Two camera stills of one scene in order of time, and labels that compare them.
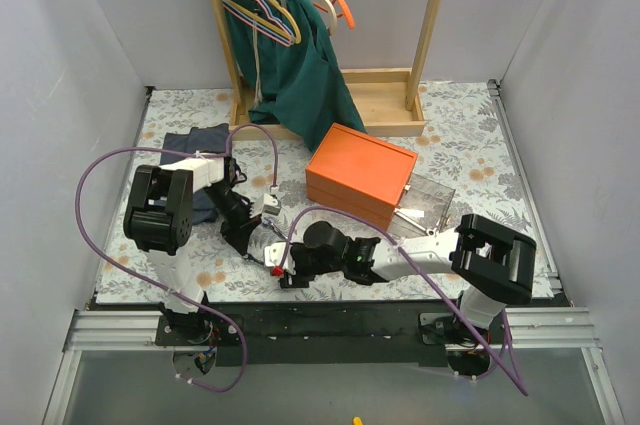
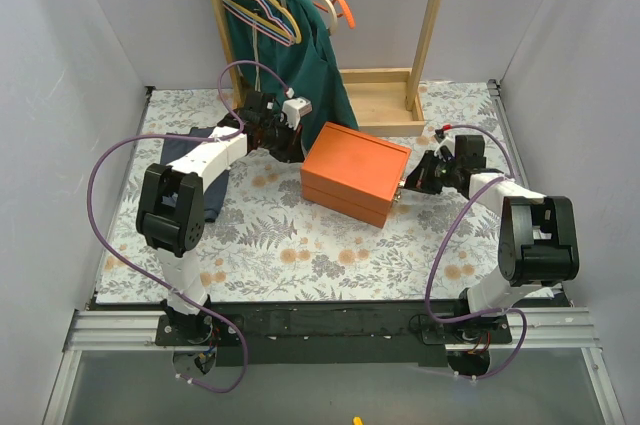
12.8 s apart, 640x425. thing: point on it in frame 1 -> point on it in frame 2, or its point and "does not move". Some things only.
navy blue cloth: [207, 139] does not move
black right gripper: [295, 264] -> [430, 175]
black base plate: [330, 333] does not move
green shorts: [282, 58] does not move
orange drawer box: [359, 175] does not move
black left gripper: [242, 231] -> [288, 137]
